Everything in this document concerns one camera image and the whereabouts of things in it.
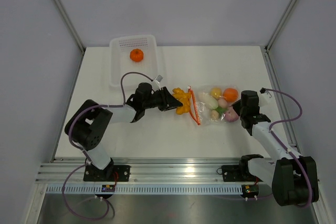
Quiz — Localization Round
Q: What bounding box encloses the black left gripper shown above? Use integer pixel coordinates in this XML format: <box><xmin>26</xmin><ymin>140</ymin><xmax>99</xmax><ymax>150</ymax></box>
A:
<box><xmin>143</xmin><ymin>87</ymin><xmax>182</xmax><ymax>111</ymax></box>

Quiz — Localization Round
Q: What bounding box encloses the fake brown ginger root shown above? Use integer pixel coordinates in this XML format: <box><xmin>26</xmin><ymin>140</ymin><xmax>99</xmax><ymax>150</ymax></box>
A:
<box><xmin>173</xmin><ymin>88</ymin><xmax>191</xmax><ymax>115</ymax></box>

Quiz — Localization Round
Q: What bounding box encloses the clear zip top bag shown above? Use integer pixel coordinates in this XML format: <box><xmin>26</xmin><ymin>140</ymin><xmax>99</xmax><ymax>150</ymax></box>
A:
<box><xmin>188</xmin><ymin>86</ymin><xmax>240</xmax><ymax>126</ymax></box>

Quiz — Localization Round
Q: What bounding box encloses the fake orange pumpkin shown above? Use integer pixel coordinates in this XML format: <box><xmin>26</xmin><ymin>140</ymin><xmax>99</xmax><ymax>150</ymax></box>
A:
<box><xmin>130</xmin><ymin>49</ymin><xmax>144</xmax><ymax>62</ymax></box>

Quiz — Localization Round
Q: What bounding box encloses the fake white garlic bulb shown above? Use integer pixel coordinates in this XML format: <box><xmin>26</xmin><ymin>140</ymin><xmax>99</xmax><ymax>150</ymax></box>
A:
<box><xmin>211</xmin><ymin>110</ymin><xmax>219</xmax><ymax>121</ymax></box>

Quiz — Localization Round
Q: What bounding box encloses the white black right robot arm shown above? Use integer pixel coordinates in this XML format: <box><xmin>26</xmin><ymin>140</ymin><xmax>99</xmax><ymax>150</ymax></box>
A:
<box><xmin>217</xmin><ymin>88</ymin><xmax>319</xmax><ymax>208</ymax></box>

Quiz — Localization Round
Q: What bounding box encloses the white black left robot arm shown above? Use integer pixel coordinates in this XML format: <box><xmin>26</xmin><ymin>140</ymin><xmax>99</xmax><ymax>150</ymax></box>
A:
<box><xmin>65</xmin><ymin>82</ymin><xmax>183</xmax><ymax>181</ymax></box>

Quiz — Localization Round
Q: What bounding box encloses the fake purple onion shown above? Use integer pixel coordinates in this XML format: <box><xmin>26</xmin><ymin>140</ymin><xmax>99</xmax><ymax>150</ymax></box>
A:
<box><xmin>224</xmin><ymin>106</ymin><xmax>239</xmax><ymax>123</ymax></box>

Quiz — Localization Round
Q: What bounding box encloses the fake orange fruit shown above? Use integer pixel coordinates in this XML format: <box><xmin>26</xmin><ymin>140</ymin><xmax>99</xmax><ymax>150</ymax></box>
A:
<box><xmin>223</xmin><ymin>88</ymin><xmax>239</xmax><ymax>103</ymax></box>

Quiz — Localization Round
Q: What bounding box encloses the fake pink peach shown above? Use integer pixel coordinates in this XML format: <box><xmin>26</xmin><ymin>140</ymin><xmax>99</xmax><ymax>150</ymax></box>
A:
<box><xmin>217</xmin><ymin>98</ymin><xmax>228</xmax><ymax>109</ymax></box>

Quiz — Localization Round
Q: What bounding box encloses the fake yellow lemon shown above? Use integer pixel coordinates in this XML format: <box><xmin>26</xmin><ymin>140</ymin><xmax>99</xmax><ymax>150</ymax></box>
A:
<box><xmin>210</xmin><ymin>87</ymin><xmax>222</xmax><ymax>100</ymax></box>

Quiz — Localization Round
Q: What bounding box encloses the fake white radish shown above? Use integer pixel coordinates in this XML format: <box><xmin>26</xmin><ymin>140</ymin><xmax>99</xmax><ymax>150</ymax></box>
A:
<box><xmin>198</xmin><ymin>92</ymin><xmax>218</xmax><ymax>110</ymax></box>

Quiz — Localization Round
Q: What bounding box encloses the white plastic perforated basket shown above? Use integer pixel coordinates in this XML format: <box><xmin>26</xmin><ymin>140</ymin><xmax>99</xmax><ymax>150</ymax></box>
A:
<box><xmin>109</xmin><ymin>35</ymin><xmax>164</xmax><ymax>89</ymax></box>

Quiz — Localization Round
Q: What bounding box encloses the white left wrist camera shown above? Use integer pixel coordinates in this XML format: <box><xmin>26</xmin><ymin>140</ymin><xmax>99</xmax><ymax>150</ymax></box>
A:
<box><xmin>152</xmin><ymin>75</ymin><xmax>163</xmax><ymax>91</ymax></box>

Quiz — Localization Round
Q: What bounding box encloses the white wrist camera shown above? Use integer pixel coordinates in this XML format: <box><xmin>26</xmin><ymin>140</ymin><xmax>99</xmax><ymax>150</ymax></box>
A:
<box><xmin>152</xmin><ymin>75</ymin><xmax>163</xmax><ymax>91</ymax></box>
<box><xmin>258</xmin><ymin>88</ymin><xmax>272</xmax><ymax>107</ymax></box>

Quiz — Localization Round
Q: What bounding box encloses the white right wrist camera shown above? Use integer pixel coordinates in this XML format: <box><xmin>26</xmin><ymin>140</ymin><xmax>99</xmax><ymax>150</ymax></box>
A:
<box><xmin>258</xmin><ymin>88</ymin><xmax>272</xmax><ymax>107</ymax></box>

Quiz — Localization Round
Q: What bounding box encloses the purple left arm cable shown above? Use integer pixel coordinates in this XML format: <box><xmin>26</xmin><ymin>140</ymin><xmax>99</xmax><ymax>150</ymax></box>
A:
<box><xmin>68</xmin><ymin>71</ymin><xmax>158</xmax><ymax>154</ymax></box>

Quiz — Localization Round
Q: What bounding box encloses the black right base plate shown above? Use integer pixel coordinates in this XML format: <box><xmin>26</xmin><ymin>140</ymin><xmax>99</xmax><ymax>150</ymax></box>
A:
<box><xmin>220</xmin><ymin>165</ymin><xmax>257</xmax><ymax>183</ymax></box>

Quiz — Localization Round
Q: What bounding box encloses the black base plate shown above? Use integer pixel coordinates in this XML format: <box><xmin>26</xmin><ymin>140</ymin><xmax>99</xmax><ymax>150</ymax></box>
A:
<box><xmin>220</xmin><ymin>165</ymin><xmax>257</xmax><ymax>183</ymax></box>
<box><xmin>83</xmin><ymin>165</ymin><xmax>131</xmax><ymax>182</ymax></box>

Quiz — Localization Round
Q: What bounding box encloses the aluminium mounting rail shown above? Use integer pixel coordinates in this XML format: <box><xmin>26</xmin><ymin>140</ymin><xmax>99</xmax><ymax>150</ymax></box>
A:
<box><xmin>35</xmin><ymin>157</ymin><xmax>276</xmax><ymax>185</ymax></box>

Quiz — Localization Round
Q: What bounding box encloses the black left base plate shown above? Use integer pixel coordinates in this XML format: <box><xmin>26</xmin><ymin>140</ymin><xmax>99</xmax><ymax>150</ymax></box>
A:
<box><xmin>83</xmin><ymin>165</ymin><xmax>131</xmax><ymax>182</ymax></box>

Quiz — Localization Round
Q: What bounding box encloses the aluminium frame post left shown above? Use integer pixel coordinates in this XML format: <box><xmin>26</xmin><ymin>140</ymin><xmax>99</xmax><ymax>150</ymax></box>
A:
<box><xmin>52</xmin><ymin>0</ymin><xmax>86</xmax><ymax>55</ymax></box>

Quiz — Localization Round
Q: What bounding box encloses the aluminium frame post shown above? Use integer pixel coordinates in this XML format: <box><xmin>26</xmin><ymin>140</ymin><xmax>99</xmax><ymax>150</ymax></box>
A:
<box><xmin>265</xmin><ymin>0</ymin><xmax>300</xmax><ymax>53</ymax></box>
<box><xmin>52</xmin><ymin>0</ymin><xmax>86</xmax><ymax>55</ymax></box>

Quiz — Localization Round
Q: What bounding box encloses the white slotted cable duct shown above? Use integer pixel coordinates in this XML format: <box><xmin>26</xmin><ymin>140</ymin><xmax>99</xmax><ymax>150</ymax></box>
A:
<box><xmin>46</xmin><ymin>184</ymin><xmax>243</xmax><ymax>195</ymax></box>

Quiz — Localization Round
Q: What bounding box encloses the aluminium frame post right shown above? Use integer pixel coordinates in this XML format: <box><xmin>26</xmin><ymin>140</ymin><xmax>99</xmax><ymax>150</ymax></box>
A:
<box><xmin>265</xmin><ymin>0</ymin><xmax>300</xmax><ymax>53</ymax></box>

